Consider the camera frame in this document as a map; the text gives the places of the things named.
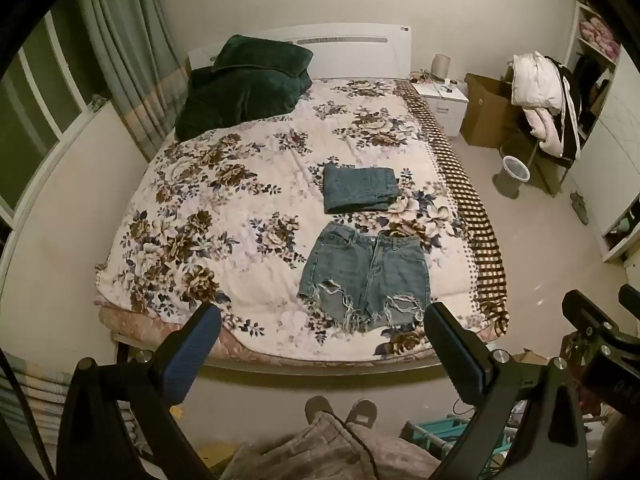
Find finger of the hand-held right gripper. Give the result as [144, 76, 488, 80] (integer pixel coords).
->
[618, 284, 640, 317]
[561, 289, 640, 356]

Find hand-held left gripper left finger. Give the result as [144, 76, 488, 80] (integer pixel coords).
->
[56, 304, 223, 480]

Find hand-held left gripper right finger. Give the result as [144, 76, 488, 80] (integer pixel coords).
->
[422, 302, 591, 480]

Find ripped denim shorts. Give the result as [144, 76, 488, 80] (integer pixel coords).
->
[298, 222, 432, 332]

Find person's right forearm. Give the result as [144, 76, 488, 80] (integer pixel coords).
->
[592, 417, 640, 480]

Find person's legs in pyjama pants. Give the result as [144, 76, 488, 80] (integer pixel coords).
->
[220, 412, 442, 480]

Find teal rack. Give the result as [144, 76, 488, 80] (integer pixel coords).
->
[400, 417, 523, 466]

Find grey slipper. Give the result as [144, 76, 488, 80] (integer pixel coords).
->
[305, 395, 335, 420]
[345, 399, 377, 430]

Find floral quilt bed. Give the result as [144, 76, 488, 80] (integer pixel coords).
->
[94, 78, 493, 363]

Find chair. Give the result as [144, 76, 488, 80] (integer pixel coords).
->
[525, 57, 583, 197]

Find grey trash bin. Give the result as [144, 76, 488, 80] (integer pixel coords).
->
[492, 155, 531, 201]

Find brown checked bed sheet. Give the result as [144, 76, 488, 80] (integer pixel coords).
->
[400, 80, 510, 343]

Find pink coat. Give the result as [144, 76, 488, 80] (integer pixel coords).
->
[526, 106, 568, 157]

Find white shelf unit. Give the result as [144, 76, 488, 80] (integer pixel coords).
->
[565, 1, 640, 263]

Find folded blue jeans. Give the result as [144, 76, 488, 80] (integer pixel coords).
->
[322, 164, 401, 215]

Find cardboard box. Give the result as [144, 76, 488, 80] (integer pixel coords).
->
[459, 73, 523, 148]

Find white puffer jacket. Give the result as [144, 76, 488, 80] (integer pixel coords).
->
[511, 51, 565, 111]

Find white nightstand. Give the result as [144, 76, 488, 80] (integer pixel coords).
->
[412, 80, 470, 137]

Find pink folded blanket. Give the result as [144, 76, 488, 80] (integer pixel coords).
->
[578, 16, 621, 56]

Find dark green blanket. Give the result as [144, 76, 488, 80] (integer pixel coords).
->
[174, 34, 314, 141]

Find green curtain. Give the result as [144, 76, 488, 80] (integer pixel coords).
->
[75, 0, 188, 162]

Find white bed headboard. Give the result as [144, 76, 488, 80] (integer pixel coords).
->
[186, 22, 413, 81]

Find bed frame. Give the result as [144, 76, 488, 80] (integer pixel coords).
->
[111, 332, 453, 378]

